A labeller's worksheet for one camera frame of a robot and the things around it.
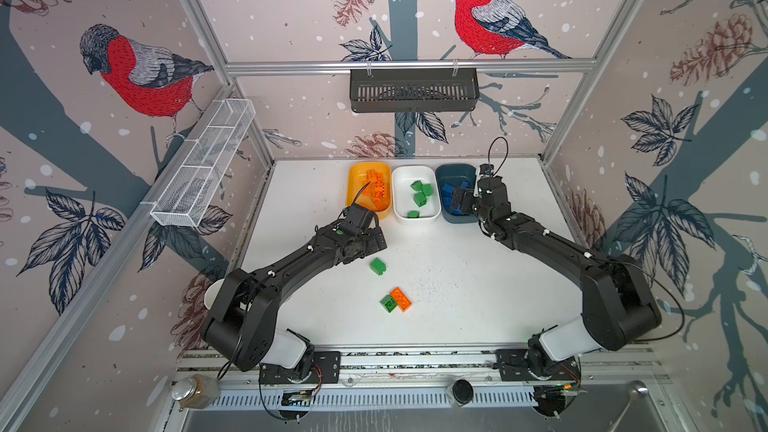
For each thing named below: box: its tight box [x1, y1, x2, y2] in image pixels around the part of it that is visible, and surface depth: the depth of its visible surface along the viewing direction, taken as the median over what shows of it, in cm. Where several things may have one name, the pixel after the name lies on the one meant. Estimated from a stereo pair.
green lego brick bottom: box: [379, 294, 397, 313], surface depth 84 cm
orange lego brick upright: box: [390, 287, 413, 313], surface depth 87 cm
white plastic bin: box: [391, 165, 442, 223], surface depth 109 cm
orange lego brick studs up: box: [371, 183, 389, 211], surface depth 109 cm
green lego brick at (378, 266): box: [370, 257, 387, 276], surface depth 92 cm
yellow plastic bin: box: [346, 162, 392, 220], surface depth 112 cm
